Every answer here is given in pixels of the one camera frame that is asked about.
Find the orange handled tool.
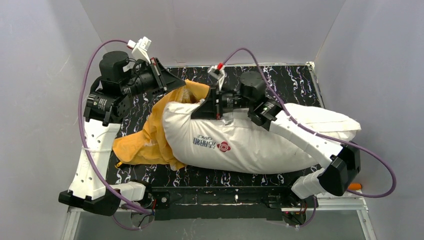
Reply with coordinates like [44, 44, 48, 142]
[348, 183, 362, 191]

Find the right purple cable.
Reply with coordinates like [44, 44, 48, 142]
[221, 47, 398, 229]

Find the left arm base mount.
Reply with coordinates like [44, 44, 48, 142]
[113, 181, 167, 215]

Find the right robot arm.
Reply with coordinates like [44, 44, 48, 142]
[191, 63, 361, 199]

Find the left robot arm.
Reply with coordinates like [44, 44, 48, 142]
[58, 37, 185, 216]

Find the yellow and blue pillowcase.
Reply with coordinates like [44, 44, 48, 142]
[112, 79, 210, 171]

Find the aluminium frame rail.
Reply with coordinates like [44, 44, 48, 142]
[61, 198, 123, 240]

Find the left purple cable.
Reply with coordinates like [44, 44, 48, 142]
[77, 39, 157, 231]

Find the purple cable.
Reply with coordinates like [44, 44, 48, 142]
[77, 39, 157, 231]
[221, 47, 398, 229]

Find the white pillow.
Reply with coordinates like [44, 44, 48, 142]
[162, 101, 363, 175]

